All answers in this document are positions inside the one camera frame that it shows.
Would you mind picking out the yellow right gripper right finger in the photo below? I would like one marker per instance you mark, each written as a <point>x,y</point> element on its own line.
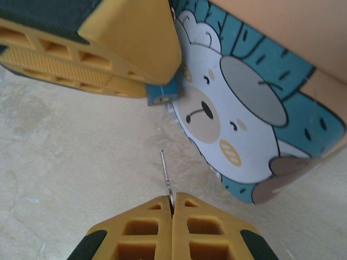
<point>233,243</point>

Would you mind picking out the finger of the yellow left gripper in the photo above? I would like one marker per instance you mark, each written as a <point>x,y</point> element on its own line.
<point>67,71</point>
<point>130,29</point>

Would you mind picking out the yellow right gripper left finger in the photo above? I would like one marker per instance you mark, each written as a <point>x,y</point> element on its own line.
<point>114,243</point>

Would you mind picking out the orange cartoon bear tin box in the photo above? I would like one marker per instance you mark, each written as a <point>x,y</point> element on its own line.
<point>244,108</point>

